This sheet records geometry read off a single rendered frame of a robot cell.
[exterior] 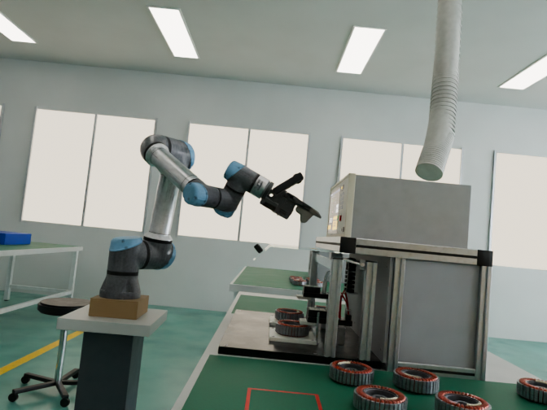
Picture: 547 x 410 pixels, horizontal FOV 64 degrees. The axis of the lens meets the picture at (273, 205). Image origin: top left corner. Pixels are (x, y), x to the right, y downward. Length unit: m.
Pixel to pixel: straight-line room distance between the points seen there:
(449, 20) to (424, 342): 2.36
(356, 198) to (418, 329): 0.43
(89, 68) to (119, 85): 0.51
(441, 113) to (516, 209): 4.32
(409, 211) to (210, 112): 5.28
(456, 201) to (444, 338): 0.42
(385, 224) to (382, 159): 5.10
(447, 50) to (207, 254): 4.26
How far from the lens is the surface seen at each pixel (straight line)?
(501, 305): 7.06
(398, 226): 1.43
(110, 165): 6.68
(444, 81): 3.09
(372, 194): 1.42
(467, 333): 1.42
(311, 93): 6.56
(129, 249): 1.75
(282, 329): 1.47
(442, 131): 2.88
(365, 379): 1.18
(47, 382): 3.25
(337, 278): 1.31
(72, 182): 6.85
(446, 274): 1.38
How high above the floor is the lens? 1.09
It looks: 4 degrees up
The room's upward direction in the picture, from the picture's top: 5 degrees clockwise
